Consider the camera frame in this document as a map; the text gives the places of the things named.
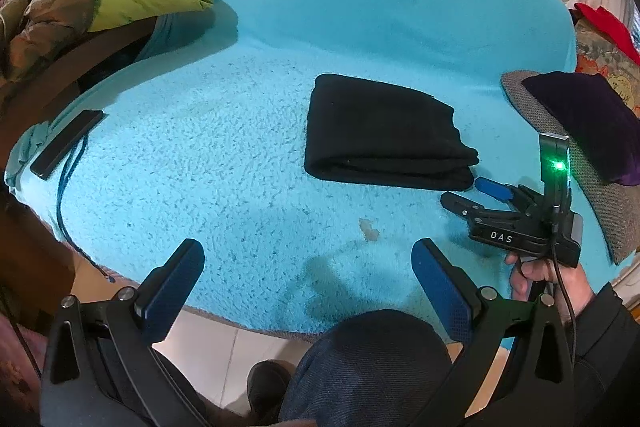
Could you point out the person's right forearm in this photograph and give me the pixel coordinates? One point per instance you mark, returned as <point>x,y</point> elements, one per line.
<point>610,347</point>

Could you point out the grey woven cushion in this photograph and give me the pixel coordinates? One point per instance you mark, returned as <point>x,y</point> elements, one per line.
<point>595,202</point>

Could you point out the person's dark shoe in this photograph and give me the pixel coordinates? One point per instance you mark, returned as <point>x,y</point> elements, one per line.
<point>267,392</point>

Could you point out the camouflage jacket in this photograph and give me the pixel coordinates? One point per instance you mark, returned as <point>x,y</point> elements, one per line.
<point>45,7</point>

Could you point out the patterned orange cushion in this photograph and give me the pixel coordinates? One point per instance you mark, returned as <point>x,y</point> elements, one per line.
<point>607,77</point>

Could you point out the black pants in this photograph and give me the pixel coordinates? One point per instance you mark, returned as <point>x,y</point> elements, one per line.
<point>385,132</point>

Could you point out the red cloth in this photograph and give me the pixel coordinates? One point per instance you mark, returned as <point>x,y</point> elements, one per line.
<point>607,27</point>

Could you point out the person's right hand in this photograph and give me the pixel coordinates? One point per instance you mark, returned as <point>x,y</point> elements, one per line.
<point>537,279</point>

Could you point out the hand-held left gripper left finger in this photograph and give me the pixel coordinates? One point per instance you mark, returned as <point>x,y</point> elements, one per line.
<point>172,289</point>

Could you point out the person's leg in jeans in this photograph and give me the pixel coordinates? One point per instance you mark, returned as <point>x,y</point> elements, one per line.
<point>370,367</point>

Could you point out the black flat phone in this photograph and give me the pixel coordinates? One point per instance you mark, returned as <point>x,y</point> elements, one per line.
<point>67,142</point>

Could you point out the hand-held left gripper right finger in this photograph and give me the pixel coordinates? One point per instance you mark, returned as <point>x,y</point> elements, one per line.
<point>445,292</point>

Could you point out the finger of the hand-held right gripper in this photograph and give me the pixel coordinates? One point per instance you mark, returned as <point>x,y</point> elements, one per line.
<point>462,204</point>
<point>492,188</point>

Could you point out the turquoise fleece blanket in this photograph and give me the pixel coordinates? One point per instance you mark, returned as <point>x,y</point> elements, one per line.
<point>225,132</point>

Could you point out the dark purple cushion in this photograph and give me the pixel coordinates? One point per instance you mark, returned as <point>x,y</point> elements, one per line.
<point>590,122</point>

